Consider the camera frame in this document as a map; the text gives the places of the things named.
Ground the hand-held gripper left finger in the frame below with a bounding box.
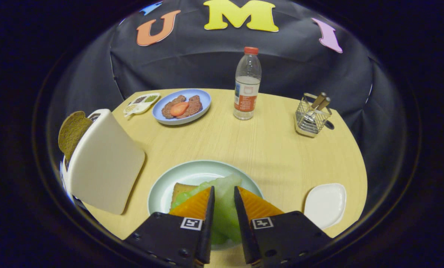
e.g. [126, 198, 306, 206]
[123, 186, 215, 268]

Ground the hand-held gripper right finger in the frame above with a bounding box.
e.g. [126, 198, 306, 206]
[234, 186, 332, 268]

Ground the green lettuce leaf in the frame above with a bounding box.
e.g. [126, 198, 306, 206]
[171, 174, 243, 245]

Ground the toasted bread slice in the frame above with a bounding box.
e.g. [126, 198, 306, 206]
[58, 111, 93, 161]

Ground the bread slice under ham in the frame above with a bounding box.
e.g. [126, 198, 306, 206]
[171, 182, 200, 209]

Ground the pale green round plate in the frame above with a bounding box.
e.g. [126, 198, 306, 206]
[148, 160, 264, 251]

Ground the small white plate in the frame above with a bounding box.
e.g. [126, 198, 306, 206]
[304, 183, 347, 230]

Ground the brown meat patty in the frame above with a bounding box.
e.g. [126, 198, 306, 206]
[176, 95, 203, 119]
[161, 95, 186, 119]

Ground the red tomato slice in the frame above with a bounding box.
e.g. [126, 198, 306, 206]
[170, 102, 190, 117]

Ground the white toaster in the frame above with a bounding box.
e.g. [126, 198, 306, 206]
[62, 109, 146, 216]

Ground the blue round plate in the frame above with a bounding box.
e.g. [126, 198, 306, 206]
[152, 89, 212, 125]

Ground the clear plastic water bottle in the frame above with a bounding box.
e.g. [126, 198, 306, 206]
[233, 47, 262, 121]

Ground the white divided seasoning tray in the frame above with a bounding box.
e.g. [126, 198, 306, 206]
[123, 93, 161, 117]

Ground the black backdrop cloth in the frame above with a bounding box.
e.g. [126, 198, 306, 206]
[45, 0, 412, 209]

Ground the wire cutlery holder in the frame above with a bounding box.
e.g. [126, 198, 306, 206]
[295, 93, 333, 138]

